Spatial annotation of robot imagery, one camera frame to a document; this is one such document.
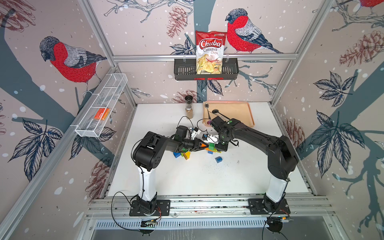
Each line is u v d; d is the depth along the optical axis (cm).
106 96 84
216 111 114
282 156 48
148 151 54
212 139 78
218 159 89
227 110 119
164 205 74
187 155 90
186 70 95
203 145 90
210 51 85
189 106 107
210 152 92
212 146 86
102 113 71
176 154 92
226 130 65
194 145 85
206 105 119
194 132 91
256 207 73
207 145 88
